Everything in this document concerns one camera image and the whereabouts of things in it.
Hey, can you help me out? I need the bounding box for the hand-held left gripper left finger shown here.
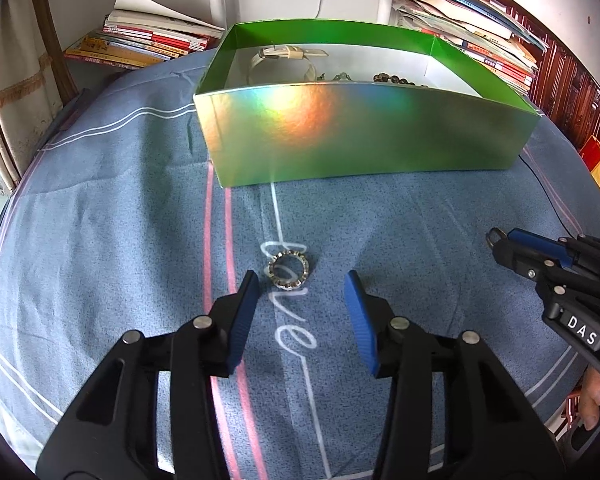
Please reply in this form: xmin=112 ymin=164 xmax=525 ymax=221
xmin=35 ymin=270 xmax=260 ymax=480

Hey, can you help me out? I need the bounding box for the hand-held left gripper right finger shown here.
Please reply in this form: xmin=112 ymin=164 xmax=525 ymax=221
xmin=344 ymin=270 xmax=566 ymax=480

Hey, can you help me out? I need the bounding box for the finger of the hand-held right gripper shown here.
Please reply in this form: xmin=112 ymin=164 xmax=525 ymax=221
xmin=495 ymin=241 xmax=600 ymax=318
xmin=507 ymin=229 xmax=600 ymax=281

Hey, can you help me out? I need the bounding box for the silver crystal bracelet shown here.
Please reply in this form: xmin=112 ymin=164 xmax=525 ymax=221
xmin=262 ymin=250 xmax=312 ymax=291

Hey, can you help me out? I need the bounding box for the shiny green cardboard box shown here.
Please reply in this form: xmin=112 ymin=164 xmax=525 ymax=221
xmin=194 ymin=19 xmax=543 ymax=188

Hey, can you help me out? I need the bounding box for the person's right hand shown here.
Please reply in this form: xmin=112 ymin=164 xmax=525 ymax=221
xmin=577 ymin=367 xmax=600 ymax=426

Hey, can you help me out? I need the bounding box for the blue striped bed sheet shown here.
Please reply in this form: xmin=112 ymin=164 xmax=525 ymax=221
xmin=0 ymin=50 xmax=600 ymax=480

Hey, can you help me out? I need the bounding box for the red carved wooden furniture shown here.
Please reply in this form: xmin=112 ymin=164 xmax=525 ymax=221
xmin=477 ymin=0 xmax=600 ymax=151

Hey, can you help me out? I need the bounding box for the large stack of books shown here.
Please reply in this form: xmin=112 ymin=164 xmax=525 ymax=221
xmin=377 ymin=0 xmax=551 ymax=96

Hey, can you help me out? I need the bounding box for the white wrist watch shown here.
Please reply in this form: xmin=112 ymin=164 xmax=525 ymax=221
xmin=247 ymin=45 xmax=330 ymax=86

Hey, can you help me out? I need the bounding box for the small stack of books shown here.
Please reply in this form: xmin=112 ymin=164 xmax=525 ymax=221
xmin=62 ymin=0 xmax=226 ymax=71

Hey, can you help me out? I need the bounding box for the brown wooden pole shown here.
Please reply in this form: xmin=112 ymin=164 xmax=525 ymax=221
xmin=32 ymin=0 xmax=81 ymax=106

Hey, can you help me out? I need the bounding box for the black cable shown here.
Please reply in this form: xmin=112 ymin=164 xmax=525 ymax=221
xmin=519 ymin=155 xmax=583 ymax=238

